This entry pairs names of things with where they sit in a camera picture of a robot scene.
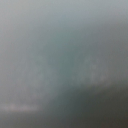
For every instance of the light blue milk carton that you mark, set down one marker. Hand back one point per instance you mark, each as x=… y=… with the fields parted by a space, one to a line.
x=63 y=63

